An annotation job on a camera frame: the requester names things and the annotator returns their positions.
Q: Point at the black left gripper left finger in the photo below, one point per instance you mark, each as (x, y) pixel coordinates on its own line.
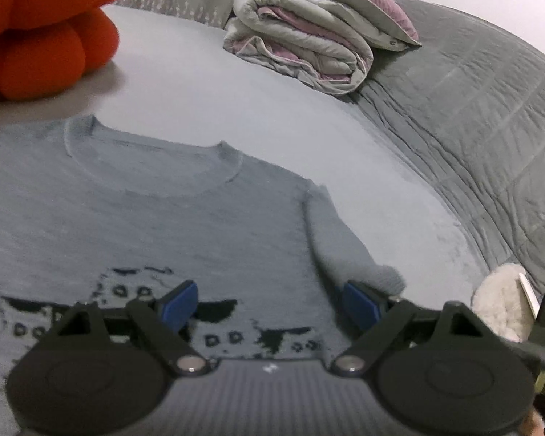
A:
(100, 370)

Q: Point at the pink grey pillow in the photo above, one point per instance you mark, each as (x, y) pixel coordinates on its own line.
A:
(382, 23)

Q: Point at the grey knit sweater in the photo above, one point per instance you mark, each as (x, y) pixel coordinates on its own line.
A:
(92, 214)

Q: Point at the white fleece sleeve cuff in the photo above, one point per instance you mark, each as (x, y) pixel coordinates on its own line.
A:
(506, 303)

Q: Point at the light grey bed sheet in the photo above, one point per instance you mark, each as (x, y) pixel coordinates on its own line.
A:
(172, 80)

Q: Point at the dark grey quilted blanket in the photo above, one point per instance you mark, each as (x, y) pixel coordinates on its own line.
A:
(466, 108)

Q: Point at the folded white pink comforter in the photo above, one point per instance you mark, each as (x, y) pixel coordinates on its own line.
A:
(322, 43)

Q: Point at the orange pumpkin plush cushion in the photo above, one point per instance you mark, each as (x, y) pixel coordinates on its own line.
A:
(47, 46)

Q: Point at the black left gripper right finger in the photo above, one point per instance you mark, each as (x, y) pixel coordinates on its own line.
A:
(437, 372)

